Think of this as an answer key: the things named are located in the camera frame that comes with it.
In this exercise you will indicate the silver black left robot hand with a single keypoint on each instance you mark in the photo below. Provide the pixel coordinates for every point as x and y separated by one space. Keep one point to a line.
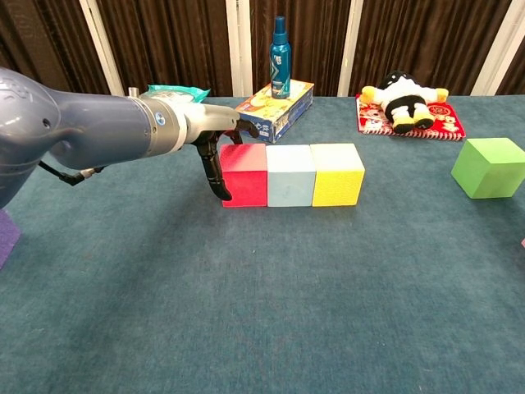
209 121

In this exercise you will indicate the red foam cube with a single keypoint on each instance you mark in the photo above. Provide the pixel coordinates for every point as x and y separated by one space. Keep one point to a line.
246 184

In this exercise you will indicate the light blue foam cube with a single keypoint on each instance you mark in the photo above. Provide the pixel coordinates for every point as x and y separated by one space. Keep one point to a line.
289 184

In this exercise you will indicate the yellow foam cube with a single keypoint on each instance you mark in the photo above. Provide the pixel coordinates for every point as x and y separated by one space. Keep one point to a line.
336 184

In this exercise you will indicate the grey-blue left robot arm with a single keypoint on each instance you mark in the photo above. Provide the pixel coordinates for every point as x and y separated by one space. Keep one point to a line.
82 127

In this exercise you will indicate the teal snack bag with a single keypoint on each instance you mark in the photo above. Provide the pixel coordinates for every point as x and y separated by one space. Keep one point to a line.
193 92

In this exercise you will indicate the blue yellow tissue box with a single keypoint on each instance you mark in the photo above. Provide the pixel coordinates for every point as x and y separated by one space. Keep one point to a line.
287 111

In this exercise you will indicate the brown pleated curtain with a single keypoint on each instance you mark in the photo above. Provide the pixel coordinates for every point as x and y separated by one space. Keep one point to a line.
172 41

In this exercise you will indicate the blue spray bottle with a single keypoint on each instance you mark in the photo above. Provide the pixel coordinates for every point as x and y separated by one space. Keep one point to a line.
280 61

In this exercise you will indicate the teal felt table cloth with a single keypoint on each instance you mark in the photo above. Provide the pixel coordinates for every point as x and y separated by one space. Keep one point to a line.
246 308

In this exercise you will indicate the black white plush toy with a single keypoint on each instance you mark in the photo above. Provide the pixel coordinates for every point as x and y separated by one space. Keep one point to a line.
404 102

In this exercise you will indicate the red printed spiral notebook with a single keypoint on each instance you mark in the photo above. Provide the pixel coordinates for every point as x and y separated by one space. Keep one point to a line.
443 119

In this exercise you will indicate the purple foam cube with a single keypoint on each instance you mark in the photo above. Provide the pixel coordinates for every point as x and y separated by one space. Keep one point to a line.
6 242

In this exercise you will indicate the green foam cube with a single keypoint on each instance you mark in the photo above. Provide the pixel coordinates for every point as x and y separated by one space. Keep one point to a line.
488 172

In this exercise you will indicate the white frame post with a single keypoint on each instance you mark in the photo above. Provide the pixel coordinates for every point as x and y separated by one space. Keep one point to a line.
102 53
349 53
238 49
498 49

